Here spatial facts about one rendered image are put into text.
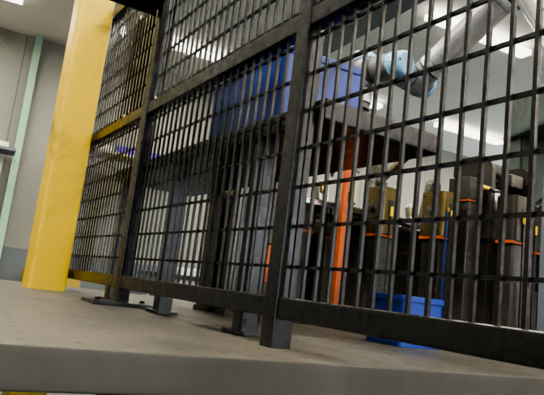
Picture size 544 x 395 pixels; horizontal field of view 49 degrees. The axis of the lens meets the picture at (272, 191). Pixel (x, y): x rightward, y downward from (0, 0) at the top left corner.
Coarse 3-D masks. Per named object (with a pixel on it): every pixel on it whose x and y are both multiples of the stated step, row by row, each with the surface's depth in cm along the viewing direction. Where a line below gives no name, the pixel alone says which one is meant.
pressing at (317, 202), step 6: (306, 204) 153; (318, 204) 144; (330, 204) 146; (318, 210) 162; (354, 210) 150; (360, 210) 151; (318, 216) 171; (354, 216) 164; (360, 216) 163; (402, 228) 178; (408, 228) 174
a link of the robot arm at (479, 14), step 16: (496, 0) 152; (480, 16) 155; (496, 16) 154; (464, 32) 157; (480, 32) 157; (432, 48) 164; (416, 64) 167; (432, 64) 163; (416, 80) 164; (432, 80) 166; (416, 96) 171
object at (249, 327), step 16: (256, 144) 94; (272, 144) 93; (272, 160) 93; (128, 192) 149; (176, 192) 120; (256, 208) 91; (176, 224) 119; (176, 240) 119; (240, 256) 92; (256, 256) 90; (160, 272) 118; (240, 272) 91; (256, 272) 90; (112, 288) 145; (256, 288) 89; (160, 304) 116; (240, 320) 88; (256, 320) 89; (256, 336) 87
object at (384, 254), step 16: (368, 208) 146; (384, 208) 143; (384, 224) 142; (368, 240) 145; (384, 240) 143; (368, 256) 144; (384, 256) 143; (368, 288) 141; (384, 288) 140; (368, 304) 140
